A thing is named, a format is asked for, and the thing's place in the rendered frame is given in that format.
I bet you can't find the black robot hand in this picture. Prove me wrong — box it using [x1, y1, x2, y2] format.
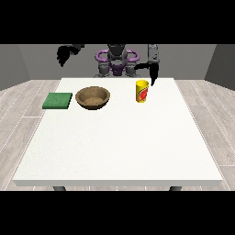
[134, 60, 161, 87]
[56, 45, 79, 68]

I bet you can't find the yellow cup with melon print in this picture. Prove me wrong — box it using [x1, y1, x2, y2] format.
[135, 79, 150, 105]

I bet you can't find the green square pad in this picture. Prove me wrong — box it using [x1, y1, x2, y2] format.
[41, 92, 73, 110]

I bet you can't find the brown wooden bowl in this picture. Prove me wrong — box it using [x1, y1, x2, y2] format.
[74, 85, 111, 111]

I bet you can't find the grey and purple robot trunk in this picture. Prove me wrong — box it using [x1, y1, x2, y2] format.
[94, 44, 140, 78]

